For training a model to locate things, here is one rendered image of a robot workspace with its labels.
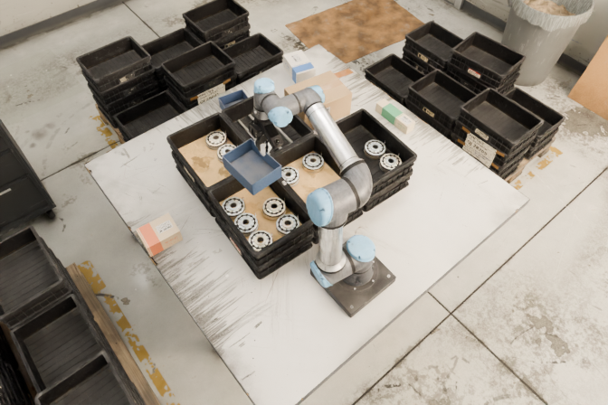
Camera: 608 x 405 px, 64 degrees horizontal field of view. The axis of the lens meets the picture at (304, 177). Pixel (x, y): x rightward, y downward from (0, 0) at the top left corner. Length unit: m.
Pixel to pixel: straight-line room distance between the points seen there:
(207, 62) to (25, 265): 1.71
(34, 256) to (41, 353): 0.48
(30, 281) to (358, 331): 1.58
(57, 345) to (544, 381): 2.42
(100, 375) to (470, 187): 1.90
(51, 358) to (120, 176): 0.89
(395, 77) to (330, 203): 2.31
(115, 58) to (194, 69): 0.57
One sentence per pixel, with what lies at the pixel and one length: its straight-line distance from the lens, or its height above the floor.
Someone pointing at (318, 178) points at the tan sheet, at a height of 0.83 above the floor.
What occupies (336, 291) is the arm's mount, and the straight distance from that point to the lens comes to 2.11.
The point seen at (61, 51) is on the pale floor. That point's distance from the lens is 4.82.
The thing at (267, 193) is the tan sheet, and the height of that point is 0.83.
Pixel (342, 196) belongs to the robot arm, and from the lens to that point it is 1.57.
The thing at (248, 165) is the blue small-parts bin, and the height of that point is 1.08.
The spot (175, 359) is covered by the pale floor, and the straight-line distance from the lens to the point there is 2.86.
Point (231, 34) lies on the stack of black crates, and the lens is 3.76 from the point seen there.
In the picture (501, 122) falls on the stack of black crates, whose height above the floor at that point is 0.49.
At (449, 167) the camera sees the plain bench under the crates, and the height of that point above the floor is 0.70.
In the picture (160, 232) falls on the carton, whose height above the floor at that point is 0.77.
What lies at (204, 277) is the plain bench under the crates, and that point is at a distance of 2.22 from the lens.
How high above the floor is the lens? 2.65
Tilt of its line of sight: 52 degrees down
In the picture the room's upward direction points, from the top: 1 degrees clockwise
